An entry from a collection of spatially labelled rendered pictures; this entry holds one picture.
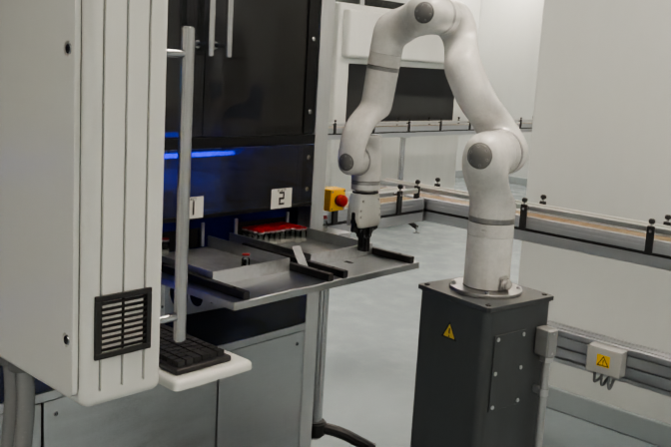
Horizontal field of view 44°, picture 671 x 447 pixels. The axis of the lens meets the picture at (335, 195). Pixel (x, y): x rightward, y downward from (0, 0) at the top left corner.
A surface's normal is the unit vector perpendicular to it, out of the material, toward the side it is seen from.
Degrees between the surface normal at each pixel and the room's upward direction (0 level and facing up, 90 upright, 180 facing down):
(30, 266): 90
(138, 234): 90
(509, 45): 90
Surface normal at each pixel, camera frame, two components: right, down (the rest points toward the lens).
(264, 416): 0.73, 0.15
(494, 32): -0.68, 0.07
